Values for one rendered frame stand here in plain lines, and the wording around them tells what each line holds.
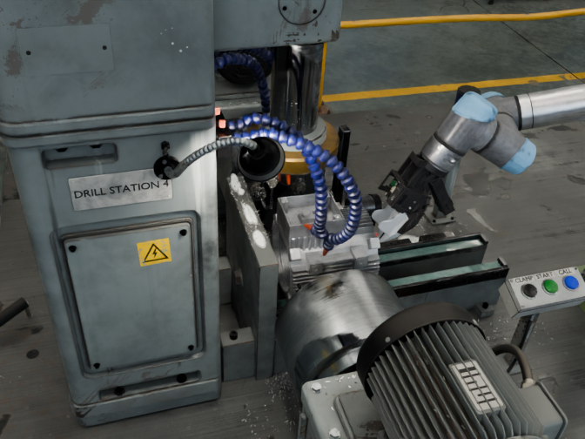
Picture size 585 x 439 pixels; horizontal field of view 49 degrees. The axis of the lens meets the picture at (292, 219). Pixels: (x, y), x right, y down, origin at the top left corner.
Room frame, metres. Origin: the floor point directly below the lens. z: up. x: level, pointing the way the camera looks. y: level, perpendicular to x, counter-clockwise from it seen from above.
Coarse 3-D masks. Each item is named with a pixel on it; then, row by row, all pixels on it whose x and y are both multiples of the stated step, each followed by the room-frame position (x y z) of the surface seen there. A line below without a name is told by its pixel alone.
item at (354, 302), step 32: (320, 288) 0.84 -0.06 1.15; (352, 288) 0.83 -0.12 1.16; (384, 288) 0.86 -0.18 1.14; (288, 320) 0.81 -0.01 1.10; (320, 320) 0.77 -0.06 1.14; (352, 320) 0.76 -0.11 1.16; (384, 320) 0.77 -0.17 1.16; (288, 352) 0.76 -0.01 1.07; (320, 352) 0.71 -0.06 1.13; (352, 352) 0.71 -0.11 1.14
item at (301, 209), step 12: (288, 204) 1.12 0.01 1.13; (300, 204) 1.13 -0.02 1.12; (312, 204) 1.14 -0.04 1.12; (336, 204) 1.11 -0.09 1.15; (288, 216) 1.09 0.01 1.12; (300, 216) 1.08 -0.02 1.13; (312, 216) 1.08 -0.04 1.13; (288, 228) 1.03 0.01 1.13; (300, 228) 1.03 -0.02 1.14; (336, 228) 1.05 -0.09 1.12; (288, 240) 1.02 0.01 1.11; (300, 240) 1.03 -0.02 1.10; (312, 240) 1.04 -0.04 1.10
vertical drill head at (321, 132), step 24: (288, 48) 1.03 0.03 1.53; (312, 48) 1.03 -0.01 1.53; (288, 72) 1.03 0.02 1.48; (312, 72) 1.03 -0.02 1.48; (288, 96) 1.03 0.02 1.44; (312, 96) 1.04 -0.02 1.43; (288, 120) 1.03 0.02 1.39; (312, 120) 1.04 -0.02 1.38; (336, 144) 1.05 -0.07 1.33; (288, 168) 0.98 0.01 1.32
